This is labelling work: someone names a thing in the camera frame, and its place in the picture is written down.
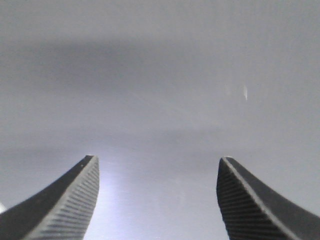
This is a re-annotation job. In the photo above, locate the open fridge door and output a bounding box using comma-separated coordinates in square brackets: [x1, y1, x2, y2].
[0, 0, 320, 240]

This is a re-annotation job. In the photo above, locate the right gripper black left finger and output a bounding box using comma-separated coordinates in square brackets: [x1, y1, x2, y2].
[0, 155, 100, 240]

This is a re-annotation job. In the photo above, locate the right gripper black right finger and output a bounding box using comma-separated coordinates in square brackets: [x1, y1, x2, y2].
[216, 156, 320, 240]

